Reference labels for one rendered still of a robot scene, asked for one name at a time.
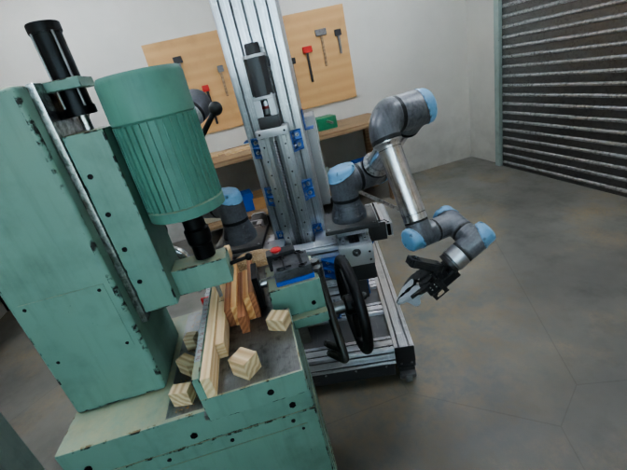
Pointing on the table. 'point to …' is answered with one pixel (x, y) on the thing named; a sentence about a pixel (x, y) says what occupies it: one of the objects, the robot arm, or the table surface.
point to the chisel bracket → (202, 272)
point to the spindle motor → (161, 142)
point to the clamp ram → (258, 284)
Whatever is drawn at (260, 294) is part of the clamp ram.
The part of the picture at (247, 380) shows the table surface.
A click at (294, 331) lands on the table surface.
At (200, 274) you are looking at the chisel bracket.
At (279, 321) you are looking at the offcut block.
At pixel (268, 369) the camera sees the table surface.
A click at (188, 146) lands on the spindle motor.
